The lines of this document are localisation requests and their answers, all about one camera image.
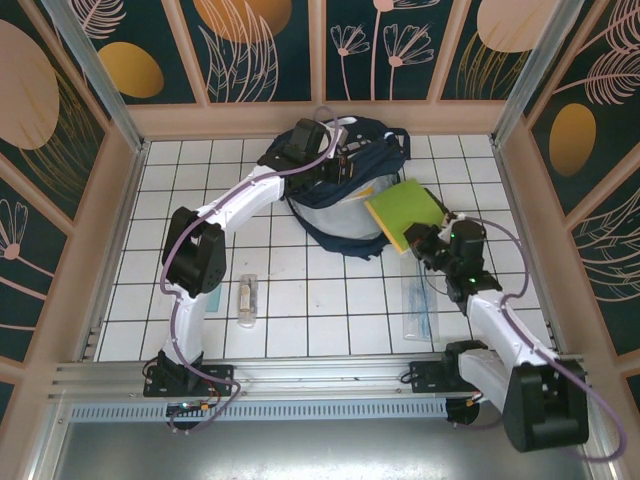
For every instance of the green notebook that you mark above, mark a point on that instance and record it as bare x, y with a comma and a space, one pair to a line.
402, 210

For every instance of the navy blue backpack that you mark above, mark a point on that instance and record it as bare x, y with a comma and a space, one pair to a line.
380, 160

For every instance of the clear ruler set bag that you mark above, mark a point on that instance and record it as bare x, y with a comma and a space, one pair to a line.
419, 310

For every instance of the clear pencil case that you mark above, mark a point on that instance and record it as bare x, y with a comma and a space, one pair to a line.
248, 300

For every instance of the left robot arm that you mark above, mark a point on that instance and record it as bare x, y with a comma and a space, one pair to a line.
250, 195

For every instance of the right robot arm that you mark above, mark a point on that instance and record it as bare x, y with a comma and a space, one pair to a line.
495, 320

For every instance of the yellow power connector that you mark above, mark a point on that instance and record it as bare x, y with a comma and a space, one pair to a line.
475, 400

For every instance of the grey metal sheet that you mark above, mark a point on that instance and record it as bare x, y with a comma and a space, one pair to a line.
250, 450

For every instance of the small circuit board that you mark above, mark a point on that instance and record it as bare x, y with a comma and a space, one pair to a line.
192, 407

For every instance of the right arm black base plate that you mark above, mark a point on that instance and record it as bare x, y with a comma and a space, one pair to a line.
422, 375

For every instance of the aluminium mounting rail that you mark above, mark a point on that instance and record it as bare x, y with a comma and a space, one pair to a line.
320, 372

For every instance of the aluminium corner post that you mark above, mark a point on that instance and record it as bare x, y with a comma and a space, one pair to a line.
534, 75
97, 75

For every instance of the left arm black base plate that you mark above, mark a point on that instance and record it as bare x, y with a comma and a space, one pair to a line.
220, 375

